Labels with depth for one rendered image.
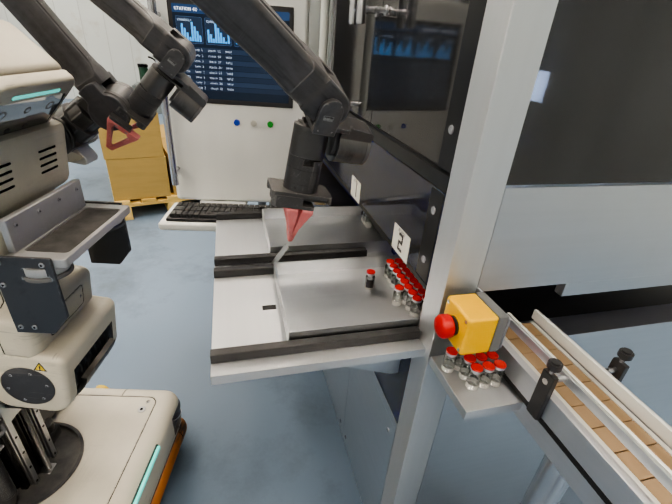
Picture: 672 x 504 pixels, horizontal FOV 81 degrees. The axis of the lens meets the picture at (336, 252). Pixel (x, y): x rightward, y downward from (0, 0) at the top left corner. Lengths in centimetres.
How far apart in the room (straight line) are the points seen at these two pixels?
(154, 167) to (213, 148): 196
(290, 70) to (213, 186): 111
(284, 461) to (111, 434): 60
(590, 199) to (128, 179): 321
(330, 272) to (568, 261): 51
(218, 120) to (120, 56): 832
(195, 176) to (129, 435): 91
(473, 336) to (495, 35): 43
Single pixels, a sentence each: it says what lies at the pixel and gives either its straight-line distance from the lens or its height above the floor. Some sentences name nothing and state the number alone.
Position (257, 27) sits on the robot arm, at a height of 140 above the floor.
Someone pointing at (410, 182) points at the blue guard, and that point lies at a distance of 81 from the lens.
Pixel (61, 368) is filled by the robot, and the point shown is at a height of 78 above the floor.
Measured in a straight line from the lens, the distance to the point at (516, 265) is 76.
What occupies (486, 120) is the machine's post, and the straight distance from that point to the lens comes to 61.
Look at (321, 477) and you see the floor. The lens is 164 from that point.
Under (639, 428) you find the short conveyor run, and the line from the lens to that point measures 76.
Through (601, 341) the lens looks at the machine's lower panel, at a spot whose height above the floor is 85.
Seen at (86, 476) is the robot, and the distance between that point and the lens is 144.
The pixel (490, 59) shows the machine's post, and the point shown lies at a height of 139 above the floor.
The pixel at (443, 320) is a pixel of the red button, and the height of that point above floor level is 101.
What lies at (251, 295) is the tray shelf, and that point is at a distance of 90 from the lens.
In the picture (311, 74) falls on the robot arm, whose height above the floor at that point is 135.
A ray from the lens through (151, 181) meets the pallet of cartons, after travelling 354.
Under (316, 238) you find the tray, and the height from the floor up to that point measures 88.
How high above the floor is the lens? 139
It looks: 28 degrees down
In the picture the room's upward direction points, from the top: 4 degrees clockwise
